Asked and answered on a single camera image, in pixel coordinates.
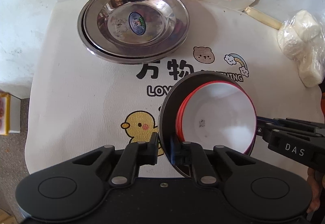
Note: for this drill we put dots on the person's right hand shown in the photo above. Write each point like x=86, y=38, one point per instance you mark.
x=316, y=191

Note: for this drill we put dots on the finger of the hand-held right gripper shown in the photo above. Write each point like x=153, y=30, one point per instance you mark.
x=266, y=130
x=269, y=120

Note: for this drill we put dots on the white printed cloth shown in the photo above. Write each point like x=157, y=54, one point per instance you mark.
x=76, y=102

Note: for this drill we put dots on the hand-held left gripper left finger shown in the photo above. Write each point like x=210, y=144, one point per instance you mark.
x=152, y=149

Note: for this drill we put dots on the deep steel bowl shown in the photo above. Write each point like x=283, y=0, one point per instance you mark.
x=167, y=117

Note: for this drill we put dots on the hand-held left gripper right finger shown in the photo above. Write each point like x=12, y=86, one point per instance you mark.
x=175, y=150

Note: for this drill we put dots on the white and yellow box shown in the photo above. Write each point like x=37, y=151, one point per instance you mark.
x=12, y=115

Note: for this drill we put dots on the steel plate with blue sticker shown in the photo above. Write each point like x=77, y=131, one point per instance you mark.
x=137, y=21

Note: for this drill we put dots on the plastic bag of white buns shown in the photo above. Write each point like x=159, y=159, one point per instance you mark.
x=304, y=36

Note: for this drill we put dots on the cream rolled paper tube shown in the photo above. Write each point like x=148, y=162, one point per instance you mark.
x=264, y=18

